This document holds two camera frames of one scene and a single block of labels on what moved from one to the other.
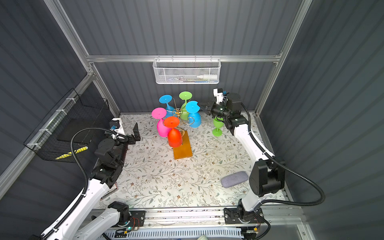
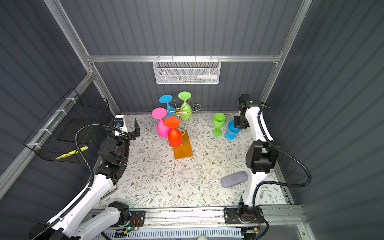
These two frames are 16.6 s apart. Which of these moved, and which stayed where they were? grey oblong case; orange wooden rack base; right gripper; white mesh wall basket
Moved: right gripper
Stayed: white mesh wall basket; grey oblong case; orange wooden rack base
